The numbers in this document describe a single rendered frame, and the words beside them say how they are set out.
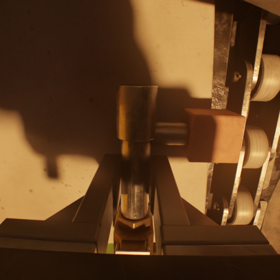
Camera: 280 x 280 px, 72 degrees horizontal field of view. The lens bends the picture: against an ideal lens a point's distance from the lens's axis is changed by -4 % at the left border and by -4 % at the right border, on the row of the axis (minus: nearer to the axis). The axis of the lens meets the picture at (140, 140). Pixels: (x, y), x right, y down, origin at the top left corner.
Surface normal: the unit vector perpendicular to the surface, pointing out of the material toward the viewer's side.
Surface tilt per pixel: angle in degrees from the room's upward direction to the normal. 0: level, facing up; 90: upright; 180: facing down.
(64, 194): 0
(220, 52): 0
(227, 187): 90
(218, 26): 0
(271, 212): 13
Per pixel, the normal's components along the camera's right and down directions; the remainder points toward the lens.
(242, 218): -0.01, 0.37
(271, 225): -0.18, 0.22
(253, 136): 0.01, -0.47
